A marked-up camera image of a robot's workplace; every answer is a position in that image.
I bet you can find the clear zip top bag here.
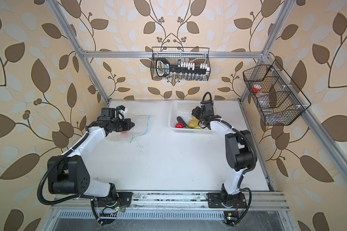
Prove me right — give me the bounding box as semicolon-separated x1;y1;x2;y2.
111;115;151;143

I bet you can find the yellow toy potato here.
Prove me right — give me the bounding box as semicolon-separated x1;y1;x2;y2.
191;115;200;123
188;119;199;129

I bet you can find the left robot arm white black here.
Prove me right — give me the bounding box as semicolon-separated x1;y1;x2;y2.
37;118;135;225

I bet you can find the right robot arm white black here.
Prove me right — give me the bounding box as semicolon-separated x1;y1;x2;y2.
192;99;257;227

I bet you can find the white plastic basket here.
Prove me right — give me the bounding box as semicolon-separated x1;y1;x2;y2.
168;100;213;134

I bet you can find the dark toy eggplant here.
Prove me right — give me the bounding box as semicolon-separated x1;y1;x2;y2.
176;116;189;128

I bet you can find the red toy tomato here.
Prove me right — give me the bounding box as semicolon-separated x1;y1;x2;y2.
175;123;185;128

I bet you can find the red capped clear bottle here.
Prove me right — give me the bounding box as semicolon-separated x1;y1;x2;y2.
252;84;268;99

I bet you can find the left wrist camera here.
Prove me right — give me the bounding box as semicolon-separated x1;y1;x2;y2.
98;105;127;122

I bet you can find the black wire basket back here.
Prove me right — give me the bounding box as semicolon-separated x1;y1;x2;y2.
150;46;211;81

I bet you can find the black wire basket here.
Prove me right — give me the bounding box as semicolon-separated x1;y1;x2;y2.
243;60;311;126
150;46;211;81

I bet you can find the black tool with handle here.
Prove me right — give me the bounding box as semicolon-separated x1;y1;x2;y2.
153;58;211;77

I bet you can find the black wire basket right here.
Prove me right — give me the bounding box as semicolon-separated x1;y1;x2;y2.
243;60;311;126

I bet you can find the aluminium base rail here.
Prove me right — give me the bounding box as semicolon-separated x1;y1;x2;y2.
51;191;290;220

